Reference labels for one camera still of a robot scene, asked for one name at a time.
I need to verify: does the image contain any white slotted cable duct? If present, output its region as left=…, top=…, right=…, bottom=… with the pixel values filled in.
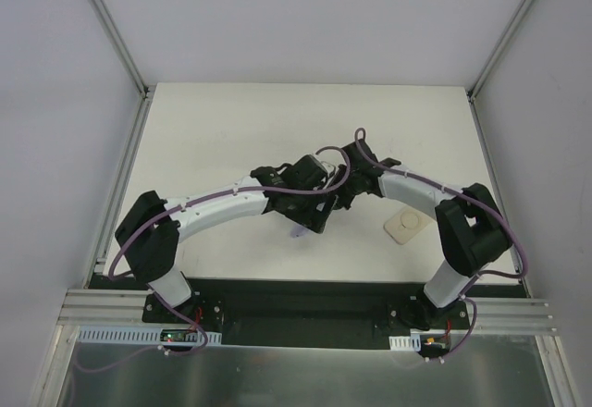
left=388, top=333, right=421, bottom=352
left=78, top=327, right=204, bottom=347

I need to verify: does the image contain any aluminium frame post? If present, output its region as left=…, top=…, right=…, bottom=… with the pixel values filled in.
left=466, top=0, right=537, bottom=104
left=68, top=0, right=156, bottom=101

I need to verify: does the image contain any right white slotted cable duct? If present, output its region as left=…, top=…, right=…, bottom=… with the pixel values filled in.
left=388, top=333, right=421, bottom=352

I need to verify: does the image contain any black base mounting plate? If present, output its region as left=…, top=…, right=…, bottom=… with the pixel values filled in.
left=141, top=278, right=475, bottom=355

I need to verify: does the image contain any beige phone with ring holder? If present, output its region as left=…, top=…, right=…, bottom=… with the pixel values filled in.
left=383, top=206, right=433, bottom=245

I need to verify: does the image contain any left white slotted cable duct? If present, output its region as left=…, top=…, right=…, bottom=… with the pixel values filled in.
left=78, top=327, right=204, bottom=347

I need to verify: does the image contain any lavender phone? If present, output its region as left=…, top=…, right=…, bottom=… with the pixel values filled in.
left=290, top=224, right=311, bottom=239

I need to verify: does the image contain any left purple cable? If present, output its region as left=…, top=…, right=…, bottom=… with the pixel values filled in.
left=73, top=145, right=351, bottom=373

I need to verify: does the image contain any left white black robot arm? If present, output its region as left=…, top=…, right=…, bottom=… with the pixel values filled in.
left=115, top=154, right=348, bottom=323

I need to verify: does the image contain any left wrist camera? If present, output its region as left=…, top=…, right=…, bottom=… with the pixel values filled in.
left=320, top=161, right=338, bottom=182

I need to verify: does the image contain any left aluminium frame post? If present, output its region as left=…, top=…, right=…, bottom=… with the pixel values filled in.
left=68, top=0, right=156, bottom=101

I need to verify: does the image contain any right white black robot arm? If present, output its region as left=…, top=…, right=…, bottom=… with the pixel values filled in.
left=335, top=140, right=512, bottom=331

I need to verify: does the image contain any right aluminium frame post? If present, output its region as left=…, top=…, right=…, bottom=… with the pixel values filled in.
left=466, top=0, right=537, bottom=104

